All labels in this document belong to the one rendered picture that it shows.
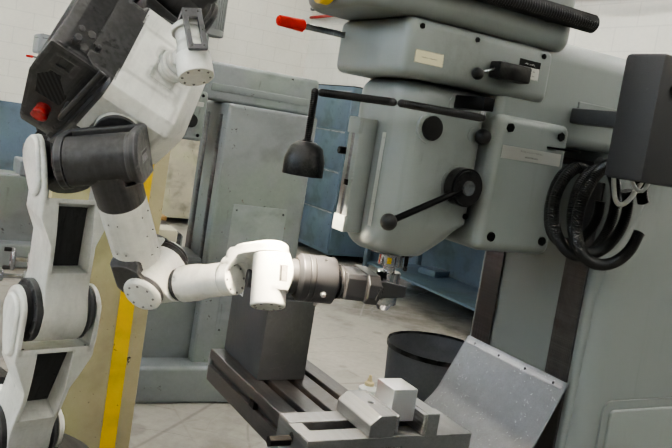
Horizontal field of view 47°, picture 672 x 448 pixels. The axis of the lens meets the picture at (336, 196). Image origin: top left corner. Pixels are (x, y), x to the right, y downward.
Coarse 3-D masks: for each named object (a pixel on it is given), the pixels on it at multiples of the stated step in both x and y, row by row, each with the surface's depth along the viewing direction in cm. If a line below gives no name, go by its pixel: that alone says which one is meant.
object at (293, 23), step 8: (280, 16) 140; (288, 16) 141; (280, 24) 140; (288, 24) 141; (296, 24) 141; (304, 24) 142; (320, 32) 145; (328, 32) 145; (336, 32) 146; (344, 32) 147
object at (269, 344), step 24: (240, 312) 187; (264, 312) 175; (288, 312) 176; (312, 312) 179; (240, 336) 186; (264, 336) 174; (288, 336) 177; (240, 360) 184; (264, 360) 175; (288, 360) 178
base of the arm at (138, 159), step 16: (80, 128) 141; (96, 128) 140; (112, 128) 140; (128, 128) 140; (144, 128) 140; (128, 144) 133; (144, 144) 139; (128, 160) 133; (144, 160) 138; (144, 176) 137
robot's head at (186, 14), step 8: (184, 8) 141; (192, 8) 142; (200, 8) 143; (184, 16) 141; (192, 16) 142; (200, 16) 142; (184, 24) 140; (200, 24) 141; (200, 32) 141; (192, 40) 139; (192, 48) 139; (200, 48) 140
